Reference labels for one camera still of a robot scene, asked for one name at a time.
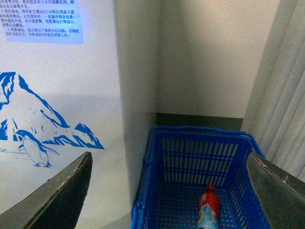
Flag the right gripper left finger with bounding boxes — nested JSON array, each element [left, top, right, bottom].
[[0, 152, 93, 229]]

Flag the blue plastic basket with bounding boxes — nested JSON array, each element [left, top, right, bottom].
[[132, 126, 270, 229]]

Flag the red drink bottle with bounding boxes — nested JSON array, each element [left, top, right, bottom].
[[197, 184, 220, 229]]

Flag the white chest freezer blue trim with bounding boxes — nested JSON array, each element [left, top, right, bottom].
[[0, 0, 161, 229]]

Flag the white vertical blinds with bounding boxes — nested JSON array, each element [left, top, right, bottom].
[[241, 0, 305, 180]]

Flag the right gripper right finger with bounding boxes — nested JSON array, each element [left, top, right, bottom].
[[246, 153, 305, 229]]

